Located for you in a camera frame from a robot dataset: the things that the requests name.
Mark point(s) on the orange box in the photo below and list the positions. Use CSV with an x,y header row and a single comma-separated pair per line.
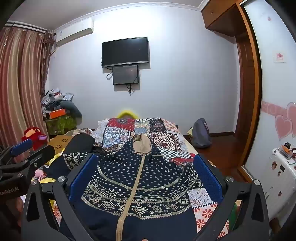
x,y
57,113

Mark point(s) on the striped red curtain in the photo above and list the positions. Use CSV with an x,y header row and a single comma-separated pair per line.
x,y
20,81

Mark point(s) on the white sliding wardrobe door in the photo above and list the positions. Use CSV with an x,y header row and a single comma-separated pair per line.
x,y
272,81

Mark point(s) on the black garment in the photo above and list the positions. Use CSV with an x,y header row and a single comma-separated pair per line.
x,y
81,141

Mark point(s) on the red plush toy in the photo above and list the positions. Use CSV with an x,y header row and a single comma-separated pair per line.
x,y
33,135

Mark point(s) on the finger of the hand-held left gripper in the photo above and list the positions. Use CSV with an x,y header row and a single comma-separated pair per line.
x,y
20,145
39,157

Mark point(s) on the brown wooden door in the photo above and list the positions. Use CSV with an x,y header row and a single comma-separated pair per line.
x,y
246,88

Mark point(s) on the small white wall notice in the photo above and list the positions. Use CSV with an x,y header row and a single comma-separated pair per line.
x,y
279,57

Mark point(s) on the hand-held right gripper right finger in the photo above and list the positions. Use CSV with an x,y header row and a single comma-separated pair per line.
x,y
207,178

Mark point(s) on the pink heart sticker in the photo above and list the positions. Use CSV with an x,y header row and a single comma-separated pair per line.
x,y
282,122

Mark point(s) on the white air conditioner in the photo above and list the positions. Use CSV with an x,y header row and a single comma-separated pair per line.
x,y
74,33

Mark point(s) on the dark teal pillow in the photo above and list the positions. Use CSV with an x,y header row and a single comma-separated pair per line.
x,y
71,107

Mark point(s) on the patchwork bedspread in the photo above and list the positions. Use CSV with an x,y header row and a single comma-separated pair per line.
x,y
161,139

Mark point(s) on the wooden overhead cabinet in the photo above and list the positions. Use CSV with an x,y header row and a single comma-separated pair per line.
x,y
219,16

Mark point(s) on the green patterned cloth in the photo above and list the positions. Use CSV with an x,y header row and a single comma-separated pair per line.
x,y
60,125

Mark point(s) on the yellow hoop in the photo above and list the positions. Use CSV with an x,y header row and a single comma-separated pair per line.
x,y
127,112

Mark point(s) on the black wall television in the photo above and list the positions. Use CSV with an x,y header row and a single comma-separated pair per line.
x,y
124,52

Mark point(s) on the white appliance with magnets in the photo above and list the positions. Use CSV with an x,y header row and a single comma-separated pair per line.
x,y
279,185

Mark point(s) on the navy patterned hooded garment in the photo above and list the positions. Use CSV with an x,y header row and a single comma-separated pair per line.
x,y
138,185

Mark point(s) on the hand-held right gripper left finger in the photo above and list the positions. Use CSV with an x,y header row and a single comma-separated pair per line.
x,y
83,176

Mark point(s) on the grey-blue backpack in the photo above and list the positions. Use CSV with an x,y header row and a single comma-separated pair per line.
x,y
201,134

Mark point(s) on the pile of papers and bags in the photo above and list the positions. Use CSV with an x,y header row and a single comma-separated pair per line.
x,y
53,97

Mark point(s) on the small black wall monitor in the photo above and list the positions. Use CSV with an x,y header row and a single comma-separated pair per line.
x,y
124,74

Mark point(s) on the bamboo lap table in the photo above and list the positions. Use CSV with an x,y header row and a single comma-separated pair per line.
x,y
59,141

